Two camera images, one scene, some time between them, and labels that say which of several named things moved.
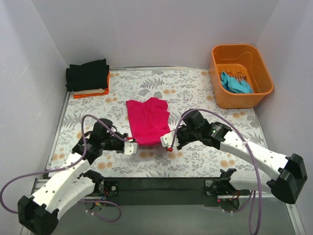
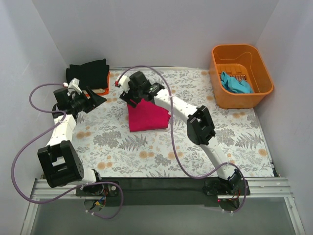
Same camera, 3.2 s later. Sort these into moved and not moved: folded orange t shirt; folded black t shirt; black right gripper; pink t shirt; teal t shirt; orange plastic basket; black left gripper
Moved: pink t shirt; black left gripper; black right gripper
Not moved: teal t shirt; folded black t shirt; orange plastic basket; folded orange t shirt
